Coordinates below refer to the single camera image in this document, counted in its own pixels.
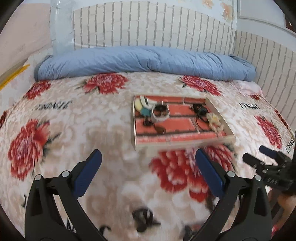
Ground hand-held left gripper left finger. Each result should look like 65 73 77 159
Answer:
24 149 103 241

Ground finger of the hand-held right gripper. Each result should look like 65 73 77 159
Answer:
242 153 270 177
259 146 291 165

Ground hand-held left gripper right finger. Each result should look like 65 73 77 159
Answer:
192 148 272 241

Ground beige jewelry tray red lining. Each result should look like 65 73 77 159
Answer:
132 93 236 152

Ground cream scrunchie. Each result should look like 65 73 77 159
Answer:
206 113 226 133

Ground black scrunchie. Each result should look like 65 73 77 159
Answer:
193 104 206 115

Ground white strap watch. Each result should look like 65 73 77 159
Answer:
151 104 170 122

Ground person's right hand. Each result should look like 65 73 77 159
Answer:
269 189 296 223

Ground red floral printed blanket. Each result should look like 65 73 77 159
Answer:
0 72 296 241

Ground yellow tape strip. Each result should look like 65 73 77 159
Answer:
0 64 31 91

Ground blue rolled quilt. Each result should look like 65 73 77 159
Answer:
34 46 256 81

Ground clear plastic sheet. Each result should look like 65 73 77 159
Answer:
50 0 75 56

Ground beige board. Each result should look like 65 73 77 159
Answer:
0 5 53 77

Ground white brick wall panel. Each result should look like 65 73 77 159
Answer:
73 2 237 55
233 30 296 131

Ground flower wall stickers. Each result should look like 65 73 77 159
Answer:
201 0 234 23

